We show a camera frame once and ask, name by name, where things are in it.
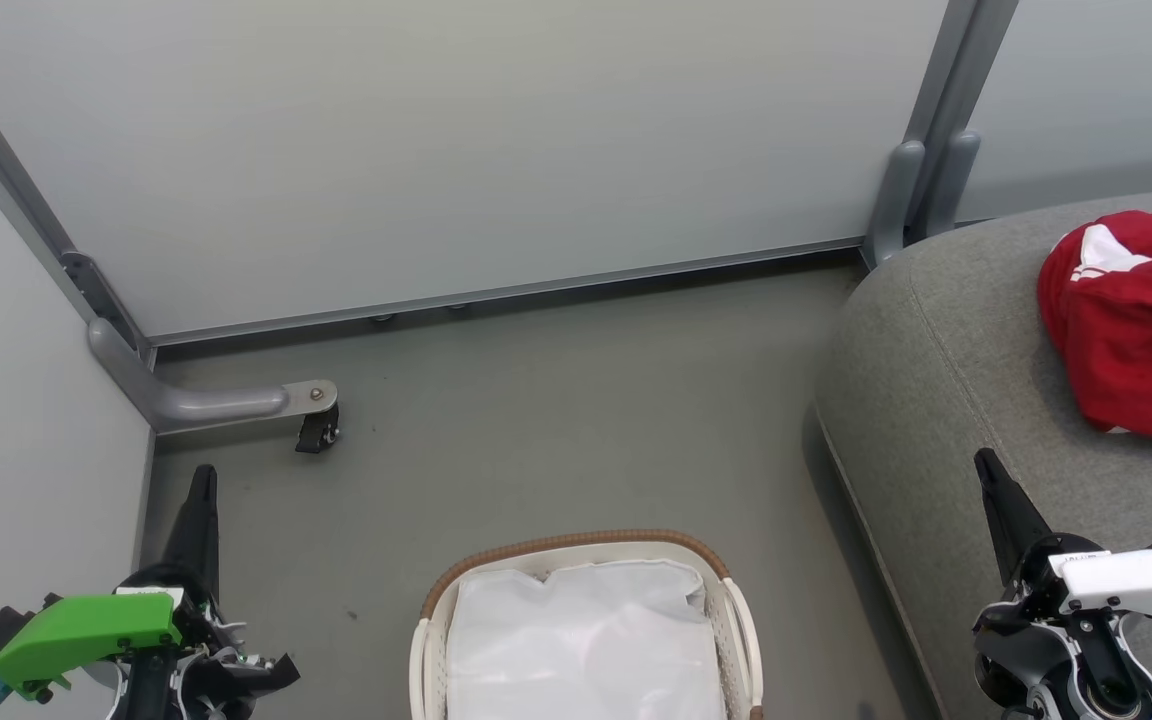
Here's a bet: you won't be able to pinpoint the white laundry basket brown rim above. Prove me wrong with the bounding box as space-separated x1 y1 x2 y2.
409 528 765 720

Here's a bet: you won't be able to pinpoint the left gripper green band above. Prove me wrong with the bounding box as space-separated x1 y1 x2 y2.
0 464 301 720

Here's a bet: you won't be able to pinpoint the black caster wheel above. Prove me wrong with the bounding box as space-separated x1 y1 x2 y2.
295 404 343 455

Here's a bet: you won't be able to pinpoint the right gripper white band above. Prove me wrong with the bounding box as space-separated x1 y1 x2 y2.
971 447 1152 720

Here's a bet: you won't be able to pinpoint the white fabric basket liner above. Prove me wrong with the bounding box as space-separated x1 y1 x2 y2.
446 558 727 720

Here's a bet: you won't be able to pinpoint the red shirt white stripes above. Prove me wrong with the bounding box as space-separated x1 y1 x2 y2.
1036 210 1152 456

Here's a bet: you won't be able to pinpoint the grey metal partition post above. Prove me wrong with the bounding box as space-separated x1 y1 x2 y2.
861 0 1022 271

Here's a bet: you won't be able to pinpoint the grey partition bottom rail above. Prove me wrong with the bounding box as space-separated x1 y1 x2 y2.
149 235 869 348

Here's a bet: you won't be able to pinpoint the grey fabric sofa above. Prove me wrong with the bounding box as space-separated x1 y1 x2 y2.
814 183 1152 720

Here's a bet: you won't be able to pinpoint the grey partition foot with caster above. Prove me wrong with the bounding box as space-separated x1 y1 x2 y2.
0 40 339 436

